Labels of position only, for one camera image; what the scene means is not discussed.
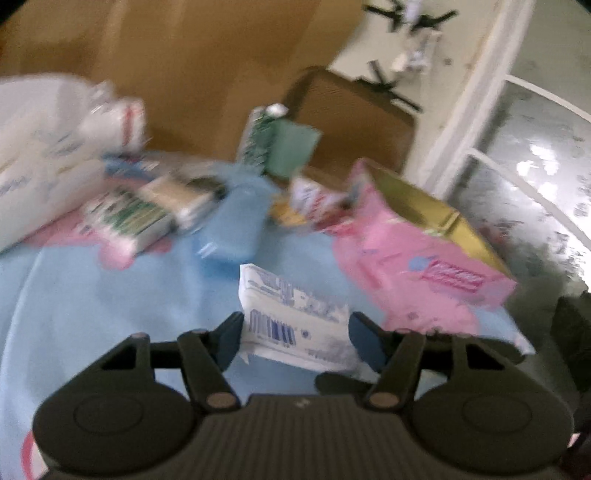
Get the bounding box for brown woven chair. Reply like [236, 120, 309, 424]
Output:
[281, 67, 416, 174]

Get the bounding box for blue cartoon printed tablecloth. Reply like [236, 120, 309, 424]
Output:
[0, 152, 536, 480]

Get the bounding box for green drink carton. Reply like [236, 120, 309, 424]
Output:
[238, 105, 287, 174]

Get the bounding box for plastic-wrapped paper cups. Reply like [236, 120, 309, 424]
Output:
[83, 83, 148, 155]

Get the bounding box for small yellow packet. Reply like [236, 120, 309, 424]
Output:
[270, 198, 310, 227]

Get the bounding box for white power strip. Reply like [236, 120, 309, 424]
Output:
[392, 34, 441, 75]

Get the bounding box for white barcode tissue packet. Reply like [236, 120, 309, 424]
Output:
[238, 263, 365, 374]

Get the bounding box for green floral tissue pack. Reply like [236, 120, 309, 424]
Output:
[85, 187, 174, 254]

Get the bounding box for white window frame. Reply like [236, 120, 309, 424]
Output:
[406, 0, 591, 296]

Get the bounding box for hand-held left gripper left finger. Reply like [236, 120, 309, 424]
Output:
[78, 312, 245, 414]

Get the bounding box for pink gift bag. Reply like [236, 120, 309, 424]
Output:
[332, 159, 518, 335]

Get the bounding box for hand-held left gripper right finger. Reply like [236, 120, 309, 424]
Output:
[349, 312, 527, 411]

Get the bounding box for black tape strips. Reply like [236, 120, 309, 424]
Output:
[355, 61, 422, 112]
[364, 2, 458, 32]

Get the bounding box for large white tissue pack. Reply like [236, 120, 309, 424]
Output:
[0, 74, 107, 252]

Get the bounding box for patterned earbuds case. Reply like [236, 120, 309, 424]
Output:
[139, 173, 227, 232]

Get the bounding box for peanut can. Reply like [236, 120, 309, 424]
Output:
[291, 178, 352, 227]

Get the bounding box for translucent green cup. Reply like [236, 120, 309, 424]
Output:
[268, 119, 322, 181]

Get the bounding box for blue tissue packet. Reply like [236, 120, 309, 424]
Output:
[196, 185, 273, 264]

